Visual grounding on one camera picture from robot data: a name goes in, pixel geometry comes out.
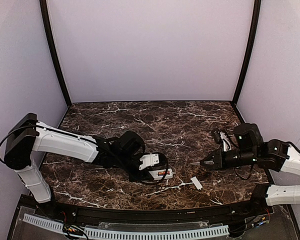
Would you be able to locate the white slotted cable duct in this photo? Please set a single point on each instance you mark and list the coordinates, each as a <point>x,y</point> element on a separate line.
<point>43,223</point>
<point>196,234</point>

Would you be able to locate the black frame post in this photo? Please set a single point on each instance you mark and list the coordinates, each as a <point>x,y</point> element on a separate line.
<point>53,51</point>
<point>248,51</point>

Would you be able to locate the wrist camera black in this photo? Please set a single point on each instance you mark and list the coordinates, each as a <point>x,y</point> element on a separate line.
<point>222,139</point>
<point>151,160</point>

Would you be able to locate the right black frame post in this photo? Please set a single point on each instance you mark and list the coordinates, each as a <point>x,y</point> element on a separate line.
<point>248,51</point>

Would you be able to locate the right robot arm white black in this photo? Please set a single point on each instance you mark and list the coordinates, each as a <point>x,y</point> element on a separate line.
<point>251,150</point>

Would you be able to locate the black front rail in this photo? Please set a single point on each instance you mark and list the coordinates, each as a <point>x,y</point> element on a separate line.
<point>226,214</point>

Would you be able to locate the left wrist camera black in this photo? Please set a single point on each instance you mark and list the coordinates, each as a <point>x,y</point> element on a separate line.
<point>151,160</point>

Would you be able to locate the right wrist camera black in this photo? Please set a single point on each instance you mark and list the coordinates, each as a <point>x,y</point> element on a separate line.
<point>222,139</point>

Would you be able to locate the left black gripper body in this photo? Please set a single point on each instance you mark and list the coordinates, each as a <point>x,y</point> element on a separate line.
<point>142,175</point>

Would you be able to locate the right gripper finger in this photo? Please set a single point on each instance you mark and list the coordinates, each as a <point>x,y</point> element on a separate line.
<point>209,166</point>
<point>212,156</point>

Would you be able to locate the small circuit board with wires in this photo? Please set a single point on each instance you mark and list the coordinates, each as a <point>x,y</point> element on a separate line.
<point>72,231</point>

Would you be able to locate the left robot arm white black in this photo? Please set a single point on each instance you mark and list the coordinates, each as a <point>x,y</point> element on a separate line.
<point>30,136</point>

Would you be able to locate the white battery cover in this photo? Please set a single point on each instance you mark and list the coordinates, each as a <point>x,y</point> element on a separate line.
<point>197,183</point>

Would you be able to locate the right circuit board with wires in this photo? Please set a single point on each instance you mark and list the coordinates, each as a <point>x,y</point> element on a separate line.
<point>257,221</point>

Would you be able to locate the clear plastic screwdriver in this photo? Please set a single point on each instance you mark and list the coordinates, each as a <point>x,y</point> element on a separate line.
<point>198,163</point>

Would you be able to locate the left black frame post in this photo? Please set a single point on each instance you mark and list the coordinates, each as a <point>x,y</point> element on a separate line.
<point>53,51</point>

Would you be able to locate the centre white slotted cable duct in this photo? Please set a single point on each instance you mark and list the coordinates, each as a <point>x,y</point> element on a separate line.
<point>196,234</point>

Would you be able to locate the white remote control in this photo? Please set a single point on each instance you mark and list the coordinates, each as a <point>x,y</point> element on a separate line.
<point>169,174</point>

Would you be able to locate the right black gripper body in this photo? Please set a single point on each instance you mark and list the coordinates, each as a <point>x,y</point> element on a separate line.
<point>220,160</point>

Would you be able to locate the left white slotted cable duct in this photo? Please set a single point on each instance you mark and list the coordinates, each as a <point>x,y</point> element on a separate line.
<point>43,223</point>

